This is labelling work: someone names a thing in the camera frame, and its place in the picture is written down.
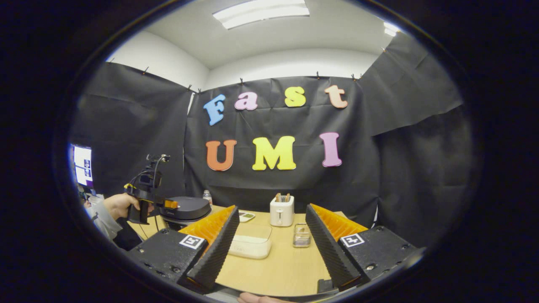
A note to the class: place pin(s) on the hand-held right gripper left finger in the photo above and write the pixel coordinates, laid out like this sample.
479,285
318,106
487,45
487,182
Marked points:
217,252

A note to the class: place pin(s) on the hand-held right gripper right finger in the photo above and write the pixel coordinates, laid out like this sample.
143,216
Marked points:
326,252

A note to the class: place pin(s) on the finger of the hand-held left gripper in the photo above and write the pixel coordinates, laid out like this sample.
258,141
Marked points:
171,204

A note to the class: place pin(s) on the dark grey rice cooker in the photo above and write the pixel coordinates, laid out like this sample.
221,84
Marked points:
189,208

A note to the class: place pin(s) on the clear ribbed chopstick holder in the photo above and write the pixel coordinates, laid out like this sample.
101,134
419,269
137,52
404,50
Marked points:
302,237

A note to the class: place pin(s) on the clear plastic rice tray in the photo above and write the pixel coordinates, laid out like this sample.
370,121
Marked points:
250,235

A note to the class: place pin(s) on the small clear bottle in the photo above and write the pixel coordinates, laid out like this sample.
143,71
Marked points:
207,198

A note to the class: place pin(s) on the white divided condiment dish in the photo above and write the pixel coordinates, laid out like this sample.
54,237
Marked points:
246,216

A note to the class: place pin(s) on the white toaster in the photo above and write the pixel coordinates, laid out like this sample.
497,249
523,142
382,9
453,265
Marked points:
282,212

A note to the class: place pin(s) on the computer monitor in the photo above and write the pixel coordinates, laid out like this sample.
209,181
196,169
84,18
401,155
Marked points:
82,166

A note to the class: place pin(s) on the black backdrop cloth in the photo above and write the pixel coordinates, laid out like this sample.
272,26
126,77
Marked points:
294,185

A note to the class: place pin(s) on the small ceiling light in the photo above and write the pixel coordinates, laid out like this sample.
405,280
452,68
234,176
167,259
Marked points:
390,28

